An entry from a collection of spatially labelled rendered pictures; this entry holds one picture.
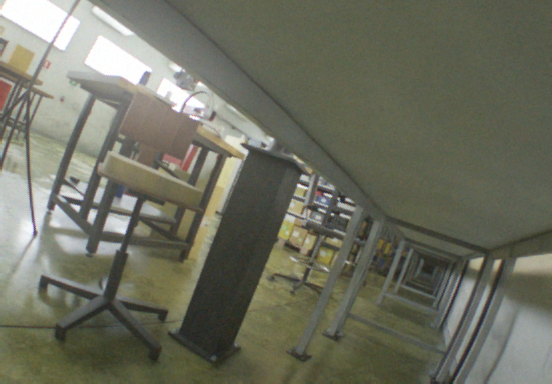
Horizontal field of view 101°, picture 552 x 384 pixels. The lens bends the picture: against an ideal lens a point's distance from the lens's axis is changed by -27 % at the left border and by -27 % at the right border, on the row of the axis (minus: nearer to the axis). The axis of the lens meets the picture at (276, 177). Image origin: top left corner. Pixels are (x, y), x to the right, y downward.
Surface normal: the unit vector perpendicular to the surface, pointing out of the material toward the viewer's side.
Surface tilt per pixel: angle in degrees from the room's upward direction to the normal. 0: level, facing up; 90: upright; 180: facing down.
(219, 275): 90
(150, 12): 90
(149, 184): 90
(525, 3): 180
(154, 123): 90
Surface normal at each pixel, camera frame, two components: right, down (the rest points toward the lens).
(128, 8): 0.80, 0.27
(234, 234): -0.33, -0.22
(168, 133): 0.44, 0.08
